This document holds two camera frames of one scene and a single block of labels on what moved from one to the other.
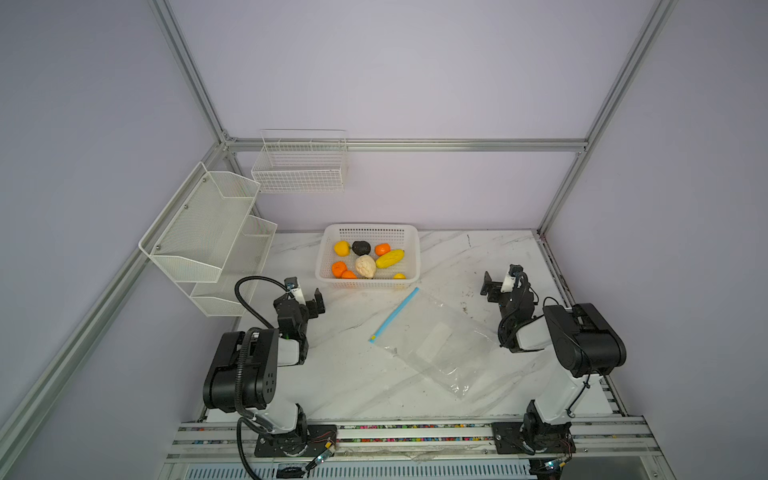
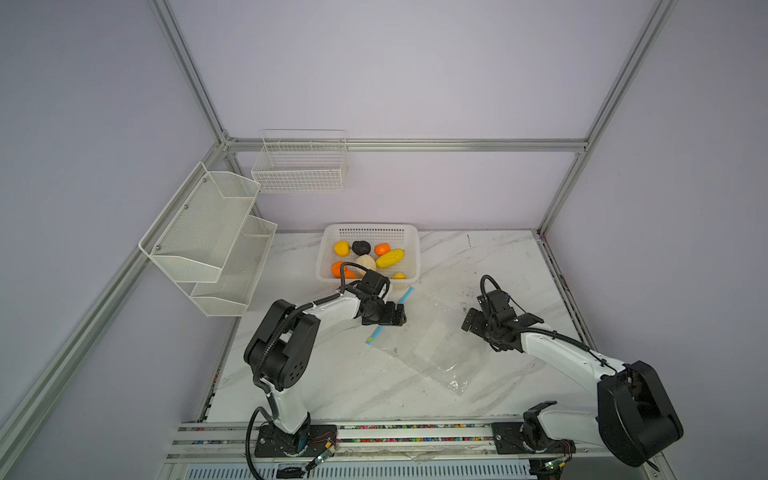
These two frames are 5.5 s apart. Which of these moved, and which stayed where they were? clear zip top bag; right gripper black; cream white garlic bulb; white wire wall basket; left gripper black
Moved: left gripper black; right gripper black
Stayed: cream white garlic bulb; clear zip top bag; white wire wall basket
